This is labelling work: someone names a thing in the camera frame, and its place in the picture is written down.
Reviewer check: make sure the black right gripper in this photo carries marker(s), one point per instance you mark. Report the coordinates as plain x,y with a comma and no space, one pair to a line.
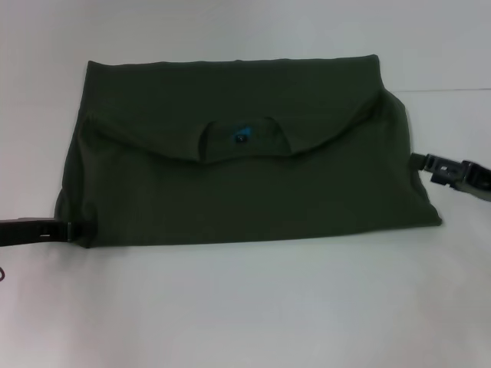
475,180

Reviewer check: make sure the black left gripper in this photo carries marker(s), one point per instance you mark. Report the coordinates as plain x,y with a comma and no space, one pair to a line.
23,230

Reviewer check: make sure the dark green FREE T-shirt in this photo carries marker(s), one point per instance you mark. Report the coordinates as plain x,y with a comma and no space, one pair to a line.
249,184

